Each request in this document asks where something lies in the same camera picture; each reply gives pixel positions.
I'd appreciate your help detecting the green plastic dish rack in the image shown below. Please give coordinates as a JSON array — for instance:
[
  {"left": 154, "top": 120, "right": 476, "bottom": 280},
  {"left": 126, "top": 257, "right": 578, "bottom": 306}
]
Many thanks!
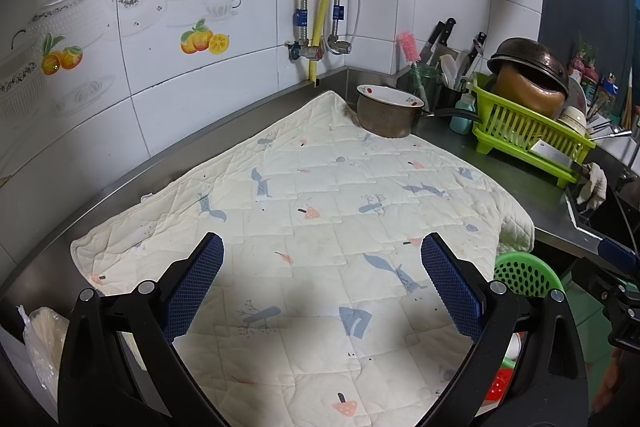
[{"left": 470, "top": 72, "right": 597, "bottom": 188}]

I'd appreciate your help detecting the white bowl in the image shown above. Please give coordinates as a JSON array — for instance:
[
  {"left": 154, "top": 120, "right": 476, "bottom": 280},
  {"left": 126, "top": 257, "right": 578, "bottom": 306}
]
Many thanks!
[{"left": 557, "top": 106, "right": 588, "bottom": 132}]

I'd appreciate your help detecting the teal plastic container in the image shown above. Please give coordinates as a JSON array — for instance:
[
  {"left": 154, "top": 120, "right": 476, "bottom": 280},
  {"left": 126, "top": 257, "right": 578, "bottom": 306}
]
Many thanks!
[{"left": 449, "top": 93, "right": 478, "bottom": 132}]

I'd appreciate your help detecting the metal pot white interior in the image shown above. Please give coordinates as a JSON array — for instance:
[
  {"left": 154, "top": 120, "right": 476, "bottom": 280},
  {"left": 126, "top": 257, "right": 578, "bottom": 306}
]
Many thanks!
[{"left": 356, "top": 84, "right": 436, "bottom": 138}]

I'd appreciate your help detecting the steel cleaver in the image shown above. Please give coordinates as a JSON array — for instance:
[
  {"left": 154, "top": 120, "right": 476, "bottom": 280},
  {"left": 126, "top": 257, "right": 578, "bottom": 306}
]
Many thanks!
[{"left": 530, "top": 139, "right": 593, "bottom": 175}]

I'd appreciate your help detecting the white spatula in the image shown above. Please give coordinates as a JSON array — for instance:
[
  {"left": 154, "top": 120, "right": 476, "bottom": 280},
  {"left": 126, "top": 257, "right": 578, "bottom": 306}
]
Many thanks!
[{"left": 440, "top": 54, "right": 460, "bottom": 90}]

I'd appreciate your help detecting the cream quilted printed mat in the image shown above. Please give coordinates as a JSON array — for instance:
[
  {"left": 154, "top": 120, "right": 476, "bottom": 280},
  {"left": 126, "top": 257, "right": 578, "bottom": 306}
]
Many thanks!
[{"left": 70, "top": 90, "right": 535, "bottom": 427}]

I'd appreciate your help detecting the green glass jar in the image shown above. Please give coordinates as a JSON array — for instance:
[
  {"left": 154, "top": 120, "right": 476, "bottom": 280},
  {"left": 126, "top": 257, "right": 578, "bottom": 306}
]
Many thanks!
[{"left": 407, "top": 63, "right": 443, "bottom": 100}]

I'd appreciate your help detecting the clear plastic bag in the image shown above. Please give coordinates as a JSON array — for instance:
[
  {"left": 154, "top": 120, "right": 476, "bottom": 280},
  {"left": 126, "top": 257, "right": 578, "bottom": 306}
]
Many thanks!
[{"left": 17, "top": 304, "right": 71, "bottom": 400}]

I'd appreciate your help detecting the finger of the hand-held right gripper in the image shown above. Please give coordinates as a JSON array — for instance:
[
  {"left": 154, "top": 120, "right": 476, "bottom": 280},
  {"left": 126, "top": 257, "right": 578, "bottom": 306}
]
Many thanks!
[{"left": 597, "top": 237, "right": 640, "bottom": 276}]

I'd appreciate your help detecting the brown cooking pot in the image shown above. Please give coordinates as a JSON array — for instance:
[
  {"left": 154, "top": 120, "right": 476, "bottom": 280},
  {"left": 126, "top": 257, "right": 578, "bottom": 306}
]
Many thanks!
[{"left": 495, "top": 62, "right": 568, "bottom": 118}]

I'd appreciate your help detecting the green plastic mesh basket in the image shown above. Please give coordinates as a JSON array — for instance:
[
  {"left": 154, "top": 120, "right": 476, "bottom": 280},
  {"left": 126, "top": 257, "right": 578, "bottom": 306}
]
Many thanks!
[{"left": 482, "top": 253, "right": 567, "bottom": 408}]

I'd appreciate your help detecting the white dish rag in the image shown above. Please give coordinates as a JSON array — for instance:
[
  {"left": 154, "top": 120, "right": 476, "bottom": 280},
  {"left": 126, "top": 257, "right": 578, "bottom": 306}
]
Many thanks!
[{"left": 575, "top": 162, "right": 608, "bottom": 210}]

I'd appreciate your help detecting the dark metal wok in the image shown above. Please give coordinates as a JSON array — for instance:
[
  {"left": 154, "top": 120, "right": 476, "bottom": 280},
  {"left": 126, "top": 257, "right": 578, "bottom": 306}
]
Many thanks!
[{"left": 487, "top": 38, "right": 571, "bottom": 95}]

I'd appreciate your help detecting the black handled knife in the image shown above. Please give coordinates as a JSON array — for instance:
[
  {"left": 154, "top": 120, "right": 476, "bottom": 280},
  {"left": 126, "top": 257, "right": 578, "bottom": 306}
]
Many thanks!
[
  {"left": 419, "top": 18, "right": 457, "bottom": 62},
  {"left": 457, "top": 32, "right": 488, "bottom": 78}
]

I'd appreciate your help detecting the pink bottle brush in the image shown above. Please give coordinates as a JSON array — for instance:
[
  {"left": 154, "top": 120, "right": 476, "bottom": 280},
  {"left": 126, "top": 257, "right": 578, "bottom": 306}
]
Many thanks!
[{"left": 397, "top": 30, "right": 420, "bottom": 68}]

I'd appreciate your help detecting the steel sink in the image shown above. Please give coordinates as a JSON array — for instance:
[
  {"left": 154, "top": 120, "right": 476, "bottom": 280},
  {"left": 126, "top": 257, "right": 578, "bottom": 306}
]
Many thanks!
[{"left": 565, "top": 177, "right": 640, "bottom": 253}]

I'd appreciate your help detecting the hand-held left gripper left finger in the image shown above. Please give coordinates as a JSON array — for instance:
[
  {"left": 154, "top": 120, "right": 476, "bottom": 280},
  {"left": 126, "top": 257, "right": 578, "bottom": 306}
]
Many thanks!
[{"left": 56, "top": 232, "right": 226, "bottom": 427}]

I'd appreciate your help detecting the person's right forearm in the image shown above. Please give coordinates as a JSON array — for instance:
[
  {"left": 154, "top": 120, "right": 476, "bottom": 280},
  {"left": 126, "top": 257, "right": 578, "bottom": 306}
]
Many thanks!
[{"left": 590, "top": 352, "right": 623, "bottom": 415}]

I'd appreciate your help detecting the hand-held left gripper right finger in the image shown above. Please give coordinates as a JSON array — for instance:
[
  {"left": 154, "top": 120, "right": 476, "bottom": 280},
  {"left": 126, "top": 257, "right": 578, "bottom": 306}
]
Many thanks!
[{"left": 417, "top": 232, "right": 591, "bottom": 427}]

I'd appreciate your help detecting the metal utensil handle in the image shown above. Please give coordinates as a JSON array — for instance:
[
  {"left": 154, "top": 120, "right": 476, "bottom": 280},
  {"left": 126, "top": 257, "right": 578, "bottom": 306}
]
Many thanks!
[{"left": 590, "top": 128, "right": 633, "bottom": 141}]

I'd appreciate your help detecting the green cabinet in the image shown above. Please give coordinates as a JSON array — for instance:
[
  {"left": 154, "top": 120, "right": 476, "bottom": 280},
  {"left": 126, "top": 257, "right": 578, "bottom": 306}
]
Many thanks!
[{"left": 560, "top": 277, "right": 612, "bottom": 358}]

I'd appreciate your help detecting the brass gas valve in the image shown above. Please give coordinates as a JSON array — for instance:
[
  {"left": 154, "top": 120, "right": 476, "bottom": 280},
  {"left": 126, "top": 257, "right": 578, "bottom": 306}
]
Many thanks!
[{"left": 285, "top": 39, "right": 323, "bottom": 62}]

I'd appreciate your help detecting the red plastic object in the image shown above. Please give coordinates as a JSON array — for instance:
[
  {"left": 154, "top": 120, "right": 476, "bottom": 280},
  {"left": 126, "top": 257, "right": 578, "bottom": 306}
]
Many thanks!
[{"left": 482, "top": 367, "right": 516, "bottom": 408}]

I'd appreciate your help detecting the black utensil holder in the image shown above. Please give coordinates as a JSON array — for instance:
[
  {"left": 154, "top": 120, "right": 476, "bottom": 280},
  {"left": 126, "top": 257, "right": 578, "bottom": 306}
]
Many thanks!
[{"left": 435, "top": 84, "right": 468, "bottom": 112}]

